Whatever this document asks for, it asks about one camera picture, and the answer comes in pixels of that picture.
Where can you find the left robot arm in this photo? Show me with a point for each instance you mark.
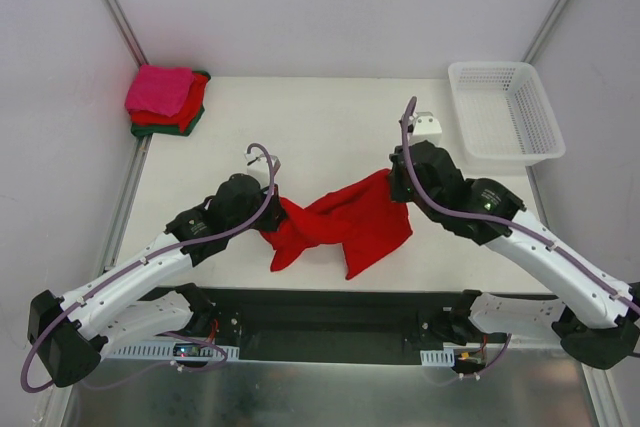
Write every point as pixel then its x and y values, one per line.
pixel 72 334

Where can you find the folded pink t shirt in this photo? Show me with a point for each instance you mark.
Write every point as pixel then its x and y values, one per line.
pixel 159 90

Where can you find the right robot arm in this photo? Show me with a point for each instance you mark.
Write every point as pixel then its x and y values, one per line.
pixel 593 316

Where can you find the right grey cable duct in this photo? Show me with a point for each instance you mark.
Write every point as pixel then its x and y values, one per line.
pixel 438 358

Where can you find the red t shirt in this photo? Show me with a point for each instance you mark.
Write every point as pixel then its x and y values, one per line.
pixel 361 218
pixel 192 106

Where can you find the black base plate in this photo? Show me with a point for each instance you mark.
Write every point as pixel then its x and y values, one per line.
pixel 319 326

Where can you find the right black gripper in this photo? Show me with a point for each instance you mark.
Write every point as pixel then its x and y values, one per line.
pixel 397 189

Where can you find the folded red t shirt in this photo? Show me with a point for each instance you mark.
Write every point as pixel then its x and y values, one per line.
pixel 192 106

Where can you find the left grey cable duct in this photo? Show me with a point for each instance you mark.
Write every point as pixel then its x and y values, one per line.
pixel 171 350

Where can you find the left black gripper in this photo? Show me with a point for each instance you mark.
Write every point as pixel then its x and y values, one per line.
pixel 275 212

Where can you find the grey cable duct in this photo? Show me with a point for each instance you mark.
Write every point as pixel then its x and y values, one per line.
pixel 438 358
pixel 171 350

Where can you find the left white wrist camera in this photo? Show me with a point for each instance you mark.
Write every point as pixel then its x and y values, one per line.
pixel 258 168

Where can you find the folded green t shirt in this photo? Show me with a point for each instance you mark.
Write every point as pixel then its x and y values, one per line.
pixel 139 131

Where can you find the white plastic basket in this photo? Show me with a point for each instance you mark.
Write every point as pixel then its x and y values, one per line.
pixel 504 115

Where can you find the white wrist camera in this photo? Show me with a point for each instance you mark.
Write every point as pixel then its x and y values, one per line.
pixel 424 126
pixel 258 168

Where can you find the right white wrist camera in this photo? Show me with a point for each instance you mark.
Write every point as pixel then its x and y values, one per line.
pixel 424 126

